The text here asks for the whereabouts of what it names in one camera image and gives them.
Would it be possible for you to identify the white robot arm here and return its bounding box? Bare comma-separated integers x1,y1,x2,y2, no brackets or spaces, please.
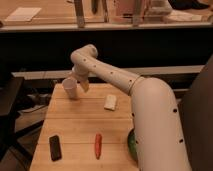
70,44,192,171

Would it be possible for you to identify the green ceramic bowl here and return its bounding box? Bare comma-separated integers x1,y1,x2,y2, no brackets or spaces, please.
127,129,138,162

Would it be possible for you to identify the white sponge block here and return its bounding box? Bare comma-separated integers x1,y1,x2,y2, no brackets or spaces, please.
104,94,117,111

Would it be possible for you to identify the black remote control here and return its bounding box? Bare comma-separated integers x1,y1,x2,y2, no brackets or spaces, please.
49,135,62,161

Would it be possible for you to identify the black chair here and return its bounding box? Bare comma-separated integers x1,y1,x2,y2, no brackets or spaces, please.
0,72,44,161

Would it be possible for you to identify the white paper sheet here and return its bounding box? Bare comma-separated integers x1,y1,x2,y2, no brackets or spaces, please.
5,7,41,22

